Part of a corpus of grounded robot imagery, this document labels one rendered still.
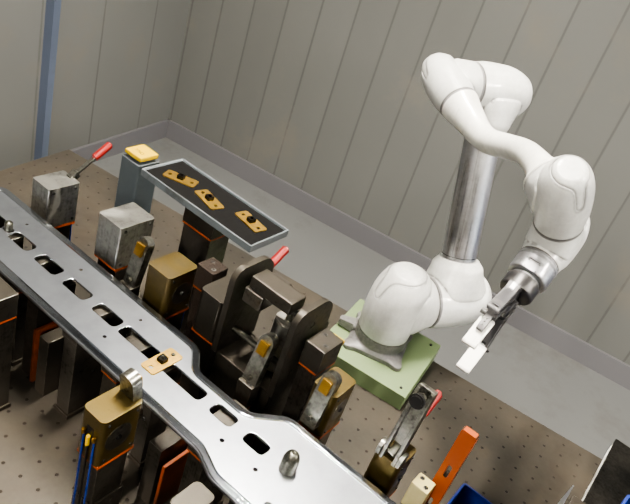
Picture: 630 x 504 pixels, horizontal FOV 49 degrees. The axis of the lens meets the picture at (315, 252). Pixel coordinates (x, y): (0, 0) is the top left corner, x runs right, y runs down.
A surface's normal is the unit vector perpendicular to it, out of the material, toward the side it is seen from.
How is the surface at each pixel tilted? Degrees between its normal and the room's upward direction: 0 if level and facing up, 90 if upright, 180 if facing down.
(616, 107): 90
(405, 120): 90
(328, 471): 0
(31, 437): 0
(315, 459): 0
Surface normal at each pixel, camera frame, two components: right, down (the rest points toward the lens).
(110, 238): -0.59, 0.29
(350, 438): 0.28, -0.81
